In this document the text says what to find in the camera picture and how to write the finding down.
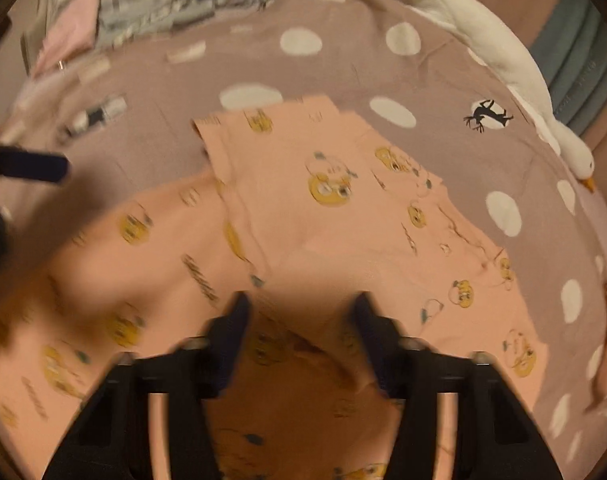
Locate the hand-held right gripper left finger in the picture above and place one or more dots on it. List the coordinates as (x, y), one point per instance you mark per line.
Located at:
(236, 340)

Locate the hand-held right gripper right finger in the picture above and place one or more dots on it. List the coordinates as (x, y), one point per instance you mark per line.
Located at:
(368, 340)

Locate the peach cartoon print garment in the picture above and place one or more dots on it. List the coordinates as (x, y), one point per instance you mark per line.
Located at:
(308, 240)

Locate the white goose plush toy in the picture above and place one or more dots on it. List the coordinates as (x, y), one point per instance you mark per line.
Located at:
(483, 35)

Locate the mauve polka dot blanket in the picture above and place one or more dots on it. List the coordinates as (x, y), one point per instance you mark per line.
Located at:
(333, 70)

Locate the light pink cloth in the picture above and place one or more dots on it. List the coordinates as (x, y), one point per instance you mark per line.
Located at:
(68, 30)

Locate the grey plaid blanket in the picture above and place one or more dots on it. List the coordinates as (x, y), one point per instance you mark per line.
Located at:
(158, 0)

